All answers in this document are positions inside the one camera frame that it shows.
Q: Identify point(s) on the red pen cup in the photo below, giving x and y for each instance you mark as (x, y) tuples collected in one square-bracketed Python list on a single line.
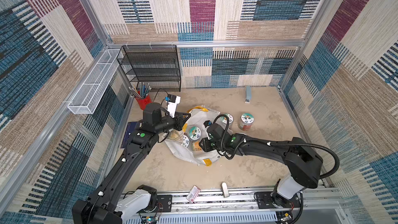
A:
[(143, 102)]

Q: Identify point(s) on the dark blue notebook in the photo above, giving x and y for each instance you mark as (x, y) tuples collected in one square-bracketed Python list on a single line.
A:
[(129, 129)]

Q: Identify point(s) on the pens in cup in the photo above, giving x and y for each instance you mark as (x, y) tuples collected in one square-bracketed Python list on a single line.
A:
[(140, 91)]

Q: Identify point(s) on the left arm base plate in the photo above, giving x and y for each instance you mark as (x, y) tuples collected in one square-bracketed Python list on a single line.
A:
[(162, 203)]

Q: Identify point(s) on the white clip on rail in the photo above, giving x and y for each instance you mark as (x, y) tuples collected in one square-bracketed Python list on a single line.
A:
[(225, 190)]

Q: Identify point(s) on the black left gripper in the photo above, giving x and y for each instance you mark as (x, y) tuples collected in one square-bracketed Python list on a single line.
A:
[(179, 120)]

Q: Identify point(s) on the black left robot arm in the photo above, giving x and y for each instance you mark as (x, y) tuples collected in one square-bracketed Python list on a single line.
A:
[(100, 206)]

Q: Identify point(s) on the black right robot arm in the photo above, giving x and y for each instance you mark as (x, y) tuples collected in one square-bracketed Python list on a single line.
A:
[(303, 163)]

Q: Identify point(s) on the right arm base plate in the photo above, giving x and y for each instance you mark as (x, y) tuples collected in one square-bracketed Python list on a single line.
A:
[(269, 200)]

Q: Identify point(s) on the black mesh shelf rack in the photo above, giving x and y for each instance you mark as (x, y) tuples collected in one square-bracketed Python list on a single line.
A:
[(154, 65)]

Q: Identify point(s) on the seed jar green label lid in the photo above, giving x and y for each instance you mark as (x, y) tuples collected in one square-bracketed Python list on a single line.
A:
[(227, 118)]

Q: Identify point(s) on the white canvas bag yellow handles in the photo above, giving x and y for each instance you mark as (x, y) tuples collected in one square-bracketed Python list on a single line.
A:
[(184, 144)]

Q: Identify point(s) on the grey stapler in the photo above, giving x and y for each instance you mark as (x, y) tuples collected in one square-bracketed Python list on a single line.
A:
[(248, 94)]

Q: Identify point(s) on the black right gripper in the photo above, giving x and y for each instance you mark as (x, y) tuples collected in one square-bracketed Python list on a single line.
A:
[(204, 144)]

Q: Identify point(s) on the seed jar red contents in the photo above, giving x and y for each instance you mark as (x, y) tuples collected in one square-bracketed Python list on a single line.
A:
[(246, 121)]

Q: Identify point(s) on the white wire wall basket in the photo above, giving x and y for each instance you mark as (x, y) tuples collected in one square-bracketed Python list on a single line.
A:
[(88, 96)]

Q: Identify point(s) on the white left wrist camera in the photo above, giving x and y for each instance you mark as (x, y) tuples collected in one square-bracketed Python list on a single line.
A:
[(172, 102)]

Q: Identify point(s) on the red white card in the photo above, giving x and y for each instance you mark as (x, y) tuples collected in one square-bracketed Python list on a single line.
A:
[(193, 194)]

